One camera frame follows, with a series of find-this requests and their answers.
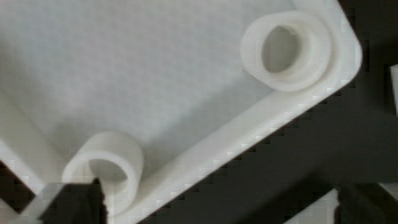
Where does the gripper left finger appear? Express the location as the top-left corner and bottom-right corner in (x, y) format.
(14, 178), (110, 224)

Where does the white desk tabletop tray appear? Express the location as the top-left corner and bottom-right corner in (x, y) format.
(0, 0), (362, 224)

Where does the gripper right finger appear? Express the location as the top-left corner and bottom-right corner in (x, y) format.
(333, 183), (398, 224)

